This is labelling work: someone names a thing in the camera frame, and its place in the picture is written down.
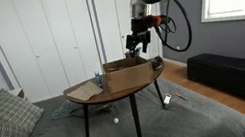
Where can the small white remote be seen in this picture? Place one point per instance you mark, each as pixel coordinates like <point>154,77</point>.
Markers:
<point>167,99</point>

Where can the white closet door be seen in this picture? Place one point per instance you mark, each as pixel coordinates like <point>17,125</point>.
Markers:
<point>71,30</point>
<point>23,45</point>

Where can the blue round object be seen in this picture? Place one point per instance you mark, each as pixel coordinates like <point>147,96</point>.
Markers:
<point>139,49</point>

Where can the grey plaid pillow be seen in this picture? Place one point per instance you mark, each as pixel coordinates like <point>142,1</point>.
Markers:
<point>8,110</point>

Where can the wrist camera with orange mount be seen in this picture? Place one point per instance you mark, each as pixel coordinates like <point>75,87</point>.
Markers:
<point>155,20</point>

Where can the oval wooden table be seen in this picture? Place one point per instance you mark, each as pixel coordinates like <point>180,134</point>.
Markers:
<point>117,95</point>

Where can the brown paper sheet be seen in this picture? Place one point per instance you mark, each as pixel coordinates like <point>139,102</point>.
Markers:
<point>84,91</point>

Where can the brown cardboard box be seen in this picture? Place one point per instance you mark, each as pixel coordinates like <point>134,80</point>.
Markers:
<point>129,75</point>

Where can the small white ball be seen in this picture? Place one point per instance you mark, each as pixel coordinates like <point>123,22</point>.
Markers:
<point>116,120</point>

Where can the light blue cloth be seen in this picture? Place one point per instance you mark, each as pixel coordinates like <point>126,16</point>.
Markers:
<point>65,109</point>

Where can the wooden nightstand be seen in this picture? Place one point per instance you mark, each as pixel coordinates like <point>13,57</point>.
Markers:
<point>18,93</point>

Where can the black bench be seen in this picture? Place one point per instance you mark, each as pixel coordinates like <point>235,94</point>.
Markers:
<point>232,74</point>

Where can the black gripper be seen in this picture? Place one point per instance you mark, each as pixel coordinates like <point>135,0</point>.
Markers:
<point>139,26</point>

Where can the blue capped clear bottle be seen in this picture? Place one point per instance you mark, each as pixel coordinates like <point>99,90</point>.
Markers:
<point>98,79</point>

